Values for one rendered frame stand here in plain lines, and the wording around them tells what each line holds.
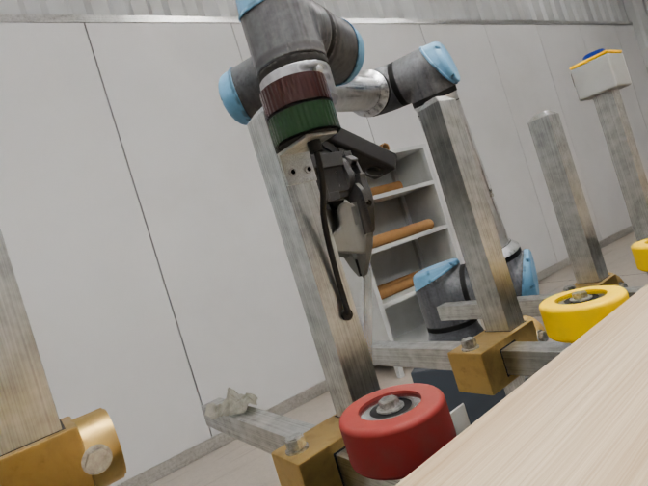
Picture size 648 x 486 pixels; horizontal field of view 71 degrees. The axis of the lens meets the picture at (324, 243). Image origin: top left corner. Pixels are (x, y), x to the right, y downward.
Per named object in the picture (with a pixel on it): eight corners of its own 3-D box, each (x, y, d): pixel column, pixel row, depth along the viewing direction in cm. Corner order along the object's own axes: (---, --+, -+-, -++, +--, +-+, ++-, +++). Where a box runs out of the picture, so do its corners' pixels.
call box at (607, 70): (580, 105, 89) (568, 67, 89) (595, 103, 93) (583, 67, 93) (618, 89, 83) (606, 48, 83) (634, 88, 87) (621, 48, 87)
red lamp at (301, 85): (255, 127, 41) (248, 103, 41) (309, 121, 44) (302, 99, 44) (288, 98, 36) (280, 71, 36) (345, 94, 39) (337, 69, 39)
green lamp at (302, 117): (263, 154, 41) (256, 130, 41) (316, 146, 44) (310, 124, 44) (297, 128, 36) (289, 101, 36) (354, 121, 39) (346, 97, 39)
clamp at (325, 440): (285, 506, 40) (269, 451, 40) (391, 433, 48) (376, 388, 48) (320, 527, 36) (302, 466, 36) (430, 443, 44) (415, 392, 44)
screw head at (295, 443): (281, 453, 40) (277, 440, 40) (301, 441, 41) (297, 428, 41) (293, 458, 38) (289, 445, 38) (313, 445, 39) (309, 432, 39)
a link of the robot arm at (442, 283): (433, 317, 148) (418, 265, 148) (486, 307, 139) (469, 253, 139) (419, 332, 134) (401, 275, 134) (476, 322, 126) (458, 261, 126)
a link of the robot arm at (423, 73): (484, 298, 140) (394, 62, 125) (545, 286, 132) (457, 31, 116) (479, 324, 128) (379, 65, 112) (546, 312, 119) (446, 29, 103)
